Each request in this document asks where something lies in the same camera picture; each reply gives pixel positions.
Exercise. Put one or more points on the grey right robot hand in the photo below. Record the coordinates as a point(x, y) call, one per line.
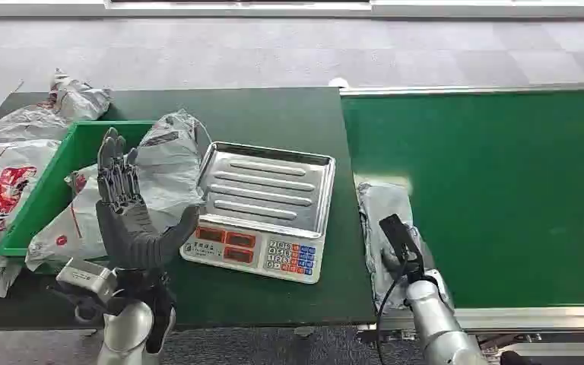
point(404, 249)

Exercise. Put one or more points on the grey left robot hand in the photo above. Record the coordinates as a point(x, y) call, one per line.
point(128, 232)

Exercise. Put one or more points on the grey plastic parcel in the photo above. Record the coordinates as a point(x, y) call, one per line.
point(171, 161)
point(377, 216)

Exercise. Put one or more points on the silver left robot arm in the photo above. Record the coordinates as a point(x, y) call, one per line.
point(128, 322)

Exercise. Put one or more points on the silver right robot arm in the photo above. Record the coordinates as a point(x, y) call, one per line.
point(440, 327)

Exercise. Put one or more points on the white parcel with red dot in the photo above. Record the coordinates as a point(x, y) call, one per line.
point(78, 226)

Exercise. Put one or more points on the grey crumpled plastic parcel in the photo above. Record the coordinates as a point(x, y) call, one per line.
point(171, 161)

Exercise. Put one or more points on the green plastic crate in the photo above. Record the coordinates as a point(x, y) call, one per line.
point(52, 186)

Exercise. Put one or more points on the green conveyor belt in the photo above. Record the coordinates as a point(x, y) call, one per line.
point(513, 201)

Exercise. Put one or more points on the white parcel with red picture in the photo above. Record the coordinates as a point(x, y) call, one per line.
point(5, 186)

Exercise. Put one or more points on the electronic scale with steel tray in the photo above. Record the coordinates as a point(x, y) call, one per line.
point(264, 201)

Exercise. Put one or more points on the grey wrinkled parcel bag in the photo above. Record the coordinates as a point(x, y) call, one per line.
point(45, 118)

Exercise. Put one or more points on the small white round object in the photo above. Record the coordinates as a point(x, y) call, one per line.
point(338, 82)

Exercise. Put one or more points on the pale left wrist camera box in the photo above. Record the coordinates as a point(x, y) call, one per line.
point(86, 278)

